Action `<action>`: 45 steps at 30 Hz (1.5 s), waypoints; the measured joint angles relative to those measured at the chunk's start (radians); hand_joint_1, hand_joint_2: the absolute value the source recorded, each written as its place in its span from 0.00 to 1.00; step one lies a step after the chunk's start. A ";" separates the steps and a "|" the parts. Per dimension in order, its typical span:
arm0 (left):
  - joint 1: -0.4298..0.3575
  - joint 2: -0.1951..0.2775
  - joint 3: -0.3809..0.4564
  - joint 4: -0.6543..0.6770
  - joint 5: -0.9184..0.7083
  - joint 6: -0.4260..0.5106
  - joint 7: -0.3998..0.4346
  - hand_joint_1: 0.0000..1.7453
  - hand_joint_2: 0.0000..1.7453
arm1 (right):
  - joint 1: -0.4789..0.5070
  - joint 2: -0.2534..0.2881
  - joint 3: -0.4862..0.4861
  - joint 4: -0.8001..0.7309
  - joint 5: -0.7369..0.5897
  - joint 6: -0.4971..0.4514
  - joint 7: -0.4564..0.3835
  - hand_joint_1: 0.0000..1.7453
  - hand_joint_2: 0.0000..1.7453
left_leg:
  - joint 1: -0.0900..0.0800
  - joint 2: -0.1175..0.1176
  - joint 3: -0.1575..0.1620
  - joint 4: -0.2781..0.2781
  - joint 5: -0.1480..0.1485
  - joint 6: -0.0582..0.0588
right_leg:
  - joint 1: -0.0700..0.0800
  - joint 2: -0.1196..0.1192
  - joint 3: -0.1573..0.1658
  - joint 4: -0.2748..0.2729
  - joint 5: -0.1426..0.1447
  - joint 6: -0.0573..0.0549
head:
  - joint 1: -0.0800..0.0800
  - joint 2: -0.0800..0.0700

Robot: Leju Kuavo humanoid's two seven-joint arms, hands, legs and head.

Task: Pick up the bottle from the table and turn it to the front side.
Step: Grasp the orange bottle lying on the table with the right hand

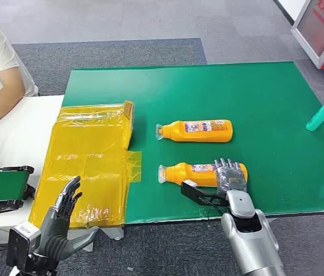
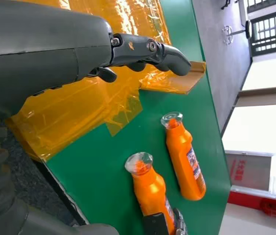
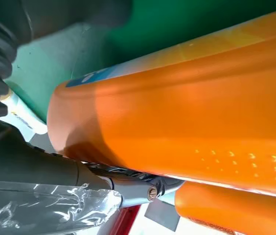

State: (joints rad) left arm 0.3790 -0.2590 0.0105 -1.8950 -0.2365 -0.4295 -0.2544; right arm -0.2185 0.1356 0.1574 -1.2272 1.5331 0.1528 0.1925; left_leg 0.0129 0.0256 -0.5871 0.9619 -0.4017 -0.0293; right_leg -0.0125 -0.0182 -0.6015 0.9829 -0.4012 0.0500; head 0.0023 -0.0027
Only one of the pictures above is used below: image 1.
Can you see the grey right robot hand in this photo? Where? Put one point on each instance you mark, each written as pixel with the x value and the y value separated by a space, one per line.
pixel 231 179

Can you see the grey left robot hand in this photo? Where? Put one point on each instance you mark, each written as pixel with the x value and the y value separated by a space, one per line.
pixel 55 224

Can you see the orange bottle with label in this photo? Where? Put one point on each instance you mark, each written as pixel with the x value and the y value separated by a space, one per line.
pixel 185 174
pixel 196 133

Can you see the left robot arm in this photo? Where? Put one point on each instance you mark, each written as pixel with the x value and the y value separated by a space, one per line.
pixel 55 250

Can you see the person's forearm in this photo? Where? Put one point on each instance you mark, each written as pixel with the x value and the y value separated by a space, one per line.
pixel 4 99

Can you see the small green belt conveyor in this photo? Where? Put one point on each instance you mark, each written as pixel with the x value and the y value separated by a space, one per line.
pixel 4 186

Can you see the white table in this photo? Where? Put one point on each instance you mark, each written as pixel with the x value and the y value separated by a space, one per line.
pixel 21 133

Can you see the green table mat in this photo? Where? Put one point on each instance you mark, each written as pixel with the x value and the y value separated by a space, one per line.
pixel 179 95

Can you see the red white display stand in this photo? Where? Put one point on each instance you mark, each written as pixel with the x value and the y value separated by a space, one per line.
pixel 320 26

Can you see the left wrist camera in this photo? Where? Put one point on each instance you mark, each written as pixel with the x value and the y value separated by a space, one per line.
pixel 21 243

